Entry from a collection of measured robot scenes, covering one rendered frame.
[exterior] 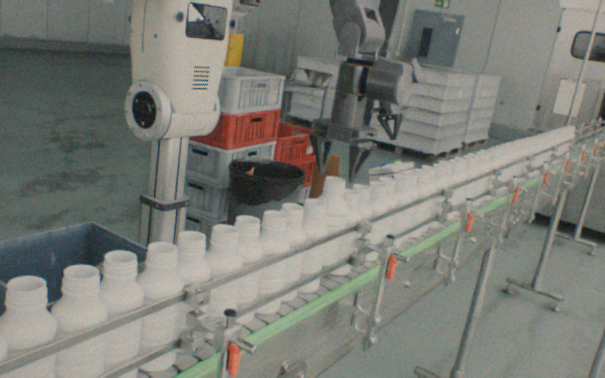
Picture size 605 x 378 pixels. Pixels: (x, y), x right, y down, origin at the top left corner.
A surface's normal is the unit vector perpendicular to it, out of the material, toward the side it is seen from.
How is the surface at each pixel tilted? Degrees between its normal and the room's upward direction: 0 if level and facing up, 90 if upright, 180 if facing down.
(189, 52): 90
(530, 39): 90
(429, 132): 90
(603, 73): 90
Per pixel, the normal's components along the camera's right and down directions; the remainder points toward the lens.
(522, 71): -0.55, 0.15
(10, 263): 0.82, 0.28
